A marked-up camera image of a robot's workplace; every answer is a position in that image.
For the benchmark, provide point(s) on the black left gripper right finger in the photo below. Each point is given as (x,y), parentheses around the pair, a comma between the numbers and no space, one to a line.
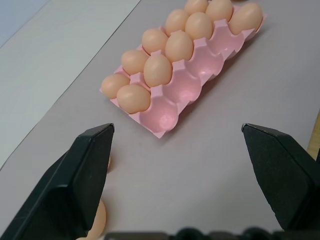
(282,175)

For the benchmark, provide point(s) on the beige egg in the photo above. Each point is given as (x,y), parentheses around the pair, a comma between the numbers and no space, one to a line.
(176,21)
(219,10)
(133,99)
(246,18)
(195,5)
(158,70)
(133,62)
(199,25)
(113,85)
(98,222)
(179,46)
(154,40)
(109,164)

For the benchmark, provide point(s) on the pink plastic egg tray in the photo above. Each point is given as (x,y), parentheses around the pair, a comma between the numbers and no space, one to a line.
(205,62)

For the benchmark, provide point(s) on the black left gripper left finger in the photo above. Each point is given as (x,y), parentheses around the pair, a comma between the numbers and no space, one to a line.
(70,185)

